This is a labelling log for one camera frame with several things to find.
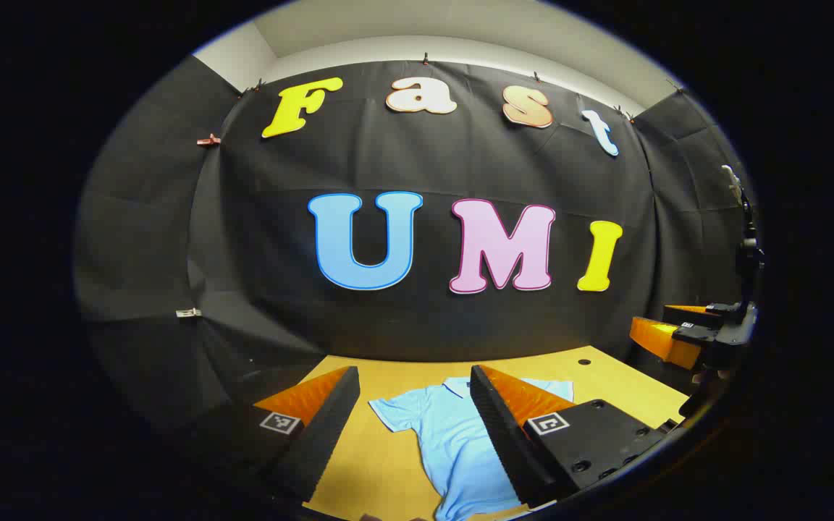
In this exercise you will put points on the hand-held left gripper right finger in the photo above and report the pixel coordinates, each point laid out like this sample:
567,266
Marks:
504,441

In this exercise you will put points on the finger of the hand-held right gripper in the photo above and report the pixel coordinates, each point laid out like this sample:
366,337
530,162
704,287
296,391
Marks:
667,341
692,314

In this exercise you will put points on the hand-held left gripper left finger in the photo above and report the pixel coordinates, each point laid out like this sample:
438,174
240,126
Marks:
323,434

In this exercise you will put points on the light blue T-shirt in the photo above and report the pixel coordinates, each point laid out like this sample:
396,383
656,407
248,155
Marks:
453,449

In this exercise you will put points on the silver metal cloth clip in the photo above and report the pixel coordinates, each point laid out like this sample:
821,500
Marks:
187,312

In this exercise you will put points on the black backdrop cloth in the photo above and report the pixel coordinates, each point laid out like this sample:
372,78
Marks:
359,159

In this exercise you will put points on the orange cloth clamp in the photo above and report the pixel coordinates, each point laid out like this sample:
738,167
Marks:
208,140

